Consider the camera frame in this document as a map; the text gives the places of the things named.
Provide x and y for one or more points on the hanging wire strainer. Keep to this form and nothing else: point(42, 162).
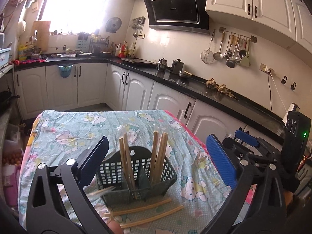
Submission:
point(207, 54)

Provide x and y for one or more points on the white lower cabinets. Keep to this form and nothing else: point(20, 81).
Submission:
point(102, 83)

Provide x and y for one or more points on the teal hanging waste bin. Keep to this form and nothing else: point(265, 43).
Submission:
point(65, 70)

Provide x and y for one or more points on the wooden cutting board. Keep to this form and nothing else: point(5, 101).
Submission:
point(42, 34)

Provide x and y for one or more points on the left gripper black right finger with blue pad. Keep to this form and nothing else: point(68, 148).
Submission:
point(256, 203)

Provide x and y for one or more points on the black range hood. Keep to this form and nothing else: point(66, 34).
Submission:
point(180, 15)

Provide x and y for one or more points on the plastic chopstick pack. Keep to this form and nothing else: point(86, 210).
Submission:
point(101, 192)

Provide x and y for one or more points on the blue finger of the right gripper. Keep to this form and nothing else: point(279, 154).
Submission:
point(246, 138)

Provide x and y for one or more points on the steel kettle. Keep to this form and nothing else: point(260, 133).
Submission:
point(162, 64)

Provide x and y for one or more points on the bamboo chopsticks left in basket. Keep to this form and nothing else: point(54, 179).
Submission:
point(127, 164)

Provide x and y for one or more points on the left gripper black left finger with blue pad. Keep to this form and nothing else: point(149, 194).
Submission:
point(46, 212)

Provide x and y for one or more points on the Hello Kitty patterned tablecloth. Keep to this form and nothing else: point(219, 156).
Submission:
point(58, 136)

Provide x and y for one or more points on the round wall fan vent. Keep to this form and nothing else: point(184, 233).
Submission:
point(113, 25)

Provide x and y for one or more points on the wall power socket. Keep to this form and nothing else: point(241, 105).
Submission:
point(266, 69)

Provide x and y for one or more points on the eggs in carton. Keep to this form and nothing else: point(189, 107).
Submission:
point(13, 159)

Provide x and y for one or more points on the dark green plastic utensil basket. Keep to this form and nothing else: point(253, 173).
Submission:
point(110, 173)

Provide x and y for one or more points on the dried ginger pile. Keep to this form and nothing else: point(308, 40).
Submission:
point(211, 84)

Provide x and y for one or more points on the white upper cabinets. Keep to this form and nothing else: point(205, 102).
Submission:
point(285, 22)

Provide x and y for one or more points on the hanging steel ladle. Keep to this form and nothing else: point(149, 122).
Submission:
point(218, 55)

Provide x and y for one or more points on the red bottle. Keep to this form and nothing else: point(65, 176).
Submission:
point(123, 50)

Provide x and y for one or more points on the bamboo chopsticks in basket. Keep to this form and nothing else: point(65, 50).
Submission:
point(158, 153)
point(127, 164)

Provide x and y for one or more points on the bamboo chopstick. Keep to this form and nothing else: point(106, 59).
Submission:
point(138, 209)
point(154, 218)

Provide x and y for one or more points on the hanging green spatula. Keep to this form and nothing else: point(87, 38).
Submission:
point(245, 60)

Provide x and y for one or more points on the bamboo chopsticks right in basket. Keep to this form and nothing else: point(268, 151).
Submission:
point(158, 153)

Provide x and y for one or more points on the white cabinets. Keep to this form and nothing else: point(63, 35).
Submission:
point(102, 83)
point(285, 22)

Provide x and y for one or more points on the dark metal pot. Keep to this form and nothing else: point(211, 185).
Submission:
point(177, 65)

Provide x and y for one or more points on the black countertop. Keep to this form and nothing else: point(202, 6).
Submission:
point(239, 107)

